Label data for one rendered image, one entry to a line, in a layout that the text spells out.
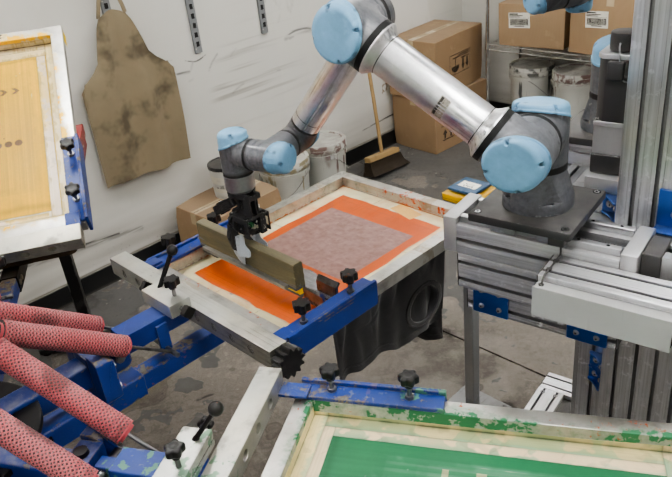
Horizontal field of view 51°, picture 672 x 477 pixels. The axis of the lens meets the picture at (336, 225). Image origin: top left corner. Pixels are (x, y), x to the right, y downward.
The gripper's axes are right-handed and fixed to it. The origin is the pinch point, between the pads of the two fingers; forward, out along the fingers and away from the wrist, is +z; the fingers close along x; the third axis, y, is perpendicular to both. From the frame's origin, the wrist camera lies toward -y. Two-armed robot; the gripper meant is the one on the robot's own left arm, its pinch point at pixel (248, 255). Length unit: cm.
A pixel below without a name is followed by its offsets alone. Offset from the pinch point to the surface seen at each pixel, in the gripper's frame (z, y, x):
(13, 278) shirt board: 13, -70, -38
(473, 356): 76, 14, 80
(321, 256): 10.1, 3.0, 22.6
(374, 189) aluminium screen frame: 8, -11, 61
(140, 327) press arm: 1.5, 2.8, -34.8
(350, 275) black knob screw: -0.5, 29.4, 8.3
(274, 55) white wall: 14, -200, 180
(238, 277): 10.1, -8.0, 1.0
